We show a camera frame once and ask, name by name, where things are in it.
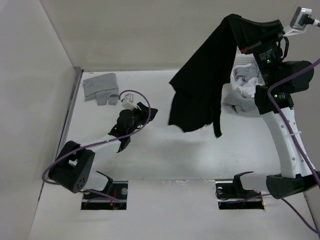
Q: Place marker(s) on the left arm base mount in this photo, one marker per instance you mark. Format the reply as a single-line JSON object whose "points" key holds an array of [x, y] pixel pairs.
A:
{"points": [[96, 201]]}

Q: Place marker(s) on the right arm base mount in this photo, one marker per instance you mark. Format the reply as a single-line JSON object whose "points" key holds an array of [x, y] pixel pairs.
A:
{"points": [[230, 198]]}

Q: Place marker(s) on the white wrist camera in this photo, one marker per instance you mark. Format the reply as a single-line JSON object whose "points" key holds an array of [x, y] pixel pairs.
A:
{"points": [[127, 101], [299, 22]]}

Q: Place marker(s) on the white tank top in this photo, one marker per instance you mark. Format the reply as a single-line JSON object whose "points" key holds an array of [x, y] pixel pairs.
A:
{"points": [[244, 86]]}

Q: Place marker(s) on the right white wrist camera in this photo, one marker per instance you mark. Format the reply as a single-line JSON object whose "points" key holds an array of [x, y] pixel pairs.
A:
{"points": [[299, 22]]}

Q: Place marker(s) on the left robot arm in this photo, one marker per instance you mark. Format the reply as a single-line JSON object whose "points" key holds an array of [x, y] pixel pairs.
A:
{"points": [[73, 166]]}

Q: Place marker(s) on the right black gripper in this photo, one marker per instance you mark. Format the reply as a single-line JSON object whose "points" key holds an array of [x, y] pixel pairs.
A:
{"points": [[130, 120]]}

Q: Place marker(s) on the grey tank top in basket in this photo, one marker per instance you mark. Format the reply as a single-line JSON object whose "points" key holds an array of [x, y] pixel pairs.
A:
{"points": [[236, 102]]}

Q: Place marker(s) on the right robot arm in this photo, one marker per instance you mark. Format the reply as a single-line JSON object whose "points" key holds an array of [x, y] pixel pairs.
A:
{"points": [[276, 108]]}

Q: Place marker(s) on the black tank top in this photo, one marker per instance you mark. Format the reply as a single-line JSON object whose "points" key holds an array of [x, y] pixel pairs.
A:
{"points": [[199, 83]]}

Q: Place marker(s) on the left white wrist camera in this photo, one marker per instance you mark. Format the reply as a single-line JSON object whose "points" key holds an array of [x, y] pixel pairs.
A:
{"points": [[127, 101]]}

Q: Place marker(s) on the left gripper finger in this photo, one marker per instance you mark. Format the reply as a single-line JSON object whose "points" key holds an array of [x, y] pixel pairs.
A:
{"points": [[143, 108], [151, 113]]}

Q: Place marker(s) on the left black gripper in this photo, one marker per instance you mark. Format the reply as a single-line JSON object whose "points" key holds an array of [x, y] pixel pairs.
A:
{"points": [[267, 52]]}

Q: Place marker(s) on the white plastic basket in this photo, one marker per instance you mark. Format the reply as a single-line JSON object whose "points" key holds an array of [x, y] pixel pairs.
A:
{"points": [[243, 59]]}

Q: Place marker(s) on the folded grey tank top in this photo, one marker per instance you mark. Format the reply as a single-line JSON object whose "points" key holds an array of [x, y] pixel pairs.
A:
{"points": [[103, 88]]}

